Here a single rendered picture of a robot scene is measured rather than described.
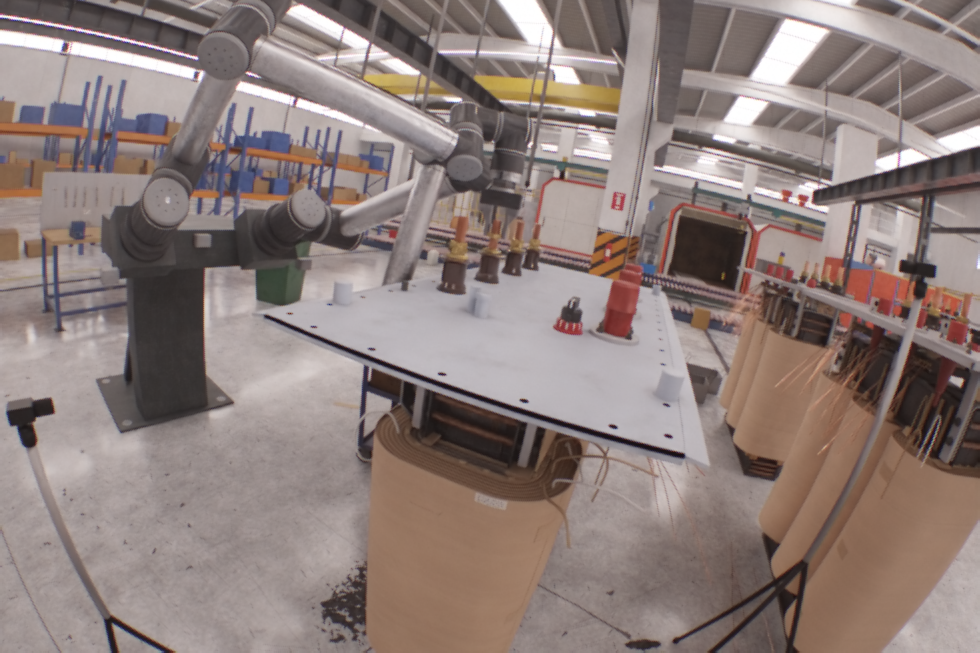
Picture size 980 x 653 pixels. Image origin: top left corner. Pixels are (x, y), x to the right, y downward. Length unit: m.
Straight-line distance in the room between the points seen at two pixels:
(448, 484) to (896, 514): 1.52
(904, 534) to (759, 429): 2.02
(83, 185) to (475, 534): 5.12
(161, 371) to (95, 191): 2.94
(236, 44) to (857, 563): 2.48
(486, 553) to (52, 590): 1.84
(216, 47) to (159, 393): 2.35
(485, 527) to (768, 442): 2.94
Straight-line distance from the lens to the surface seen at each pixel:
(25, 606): 2.24
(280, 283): 5.53
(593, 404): 0.64
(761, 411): 3.53
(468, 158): 1.21
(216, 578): 2.09
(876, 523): 1.85
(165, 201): 1.73
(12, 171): 8.27
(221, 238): 2.38
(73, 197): 5.40
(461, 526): 0.95
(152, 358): 2.95
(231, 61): 1.13
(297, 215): 2.01
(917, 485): 1.76
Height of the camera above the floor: 1.61
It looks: 10 degrees down
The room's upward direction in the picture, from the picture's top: 10 degrees clockwise
